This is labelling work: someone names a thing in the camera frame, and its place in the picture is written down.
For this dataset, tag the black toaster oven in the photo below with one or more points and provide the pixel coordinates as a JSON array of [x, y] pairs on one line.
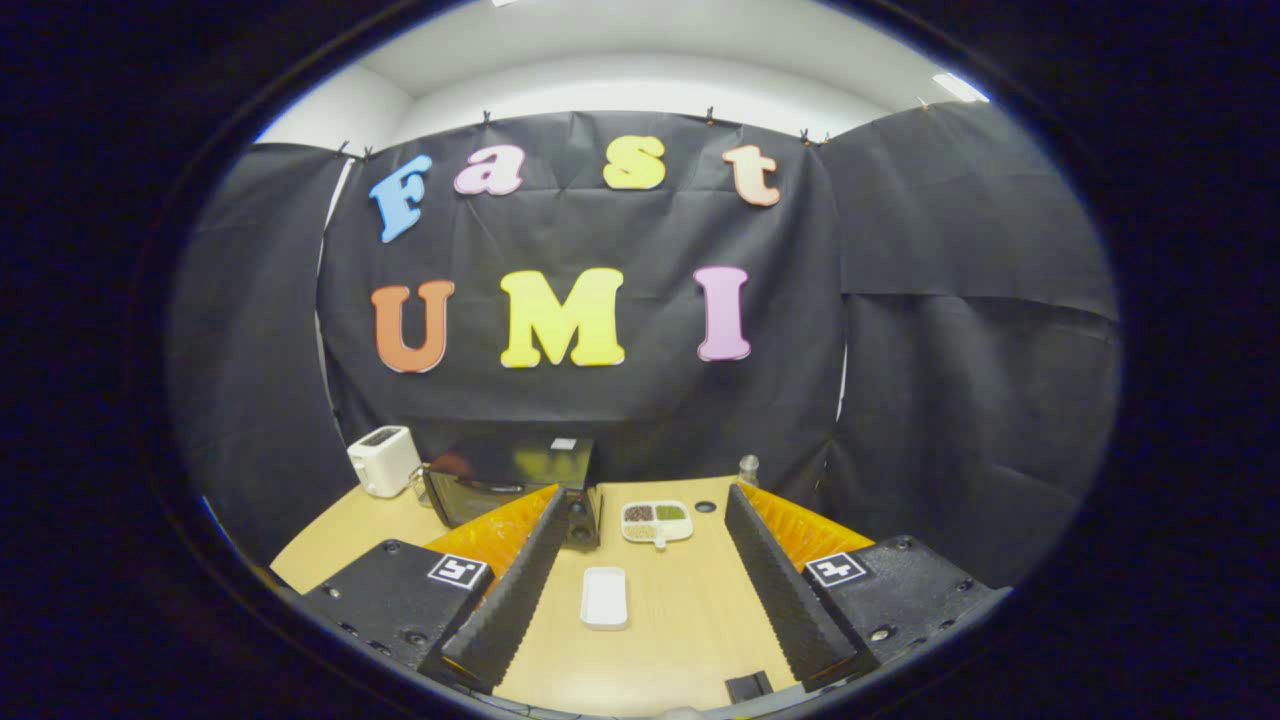
[[500, 465]]

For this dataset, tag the white toaster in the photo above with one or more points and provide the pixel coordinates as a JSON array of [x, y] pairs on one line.
[[385, 465]]

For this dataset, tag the white divided dish with beans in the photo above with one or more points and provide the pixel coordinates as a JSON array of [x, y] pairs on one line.
[[655, 530]]

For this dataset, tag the clear glass bottle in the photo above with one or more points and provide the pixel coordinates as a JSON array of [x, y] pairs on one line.
[[748, 470]]

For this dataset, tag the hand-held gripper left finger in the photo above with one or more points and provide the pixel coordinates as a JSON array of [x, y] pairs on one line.
[[510, 605]]

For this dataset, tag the small ceiling light panel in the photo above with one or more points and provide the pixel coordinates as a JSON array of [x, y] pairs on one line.
[[960, 87]]

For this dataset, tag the white rectangular tray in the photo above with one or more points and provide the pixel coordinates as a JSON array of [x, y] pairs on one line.
[[605, 598]]

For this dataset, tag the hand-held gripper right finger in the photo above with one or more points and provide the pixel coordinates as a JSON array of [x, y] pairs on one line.
[[780, 595]]

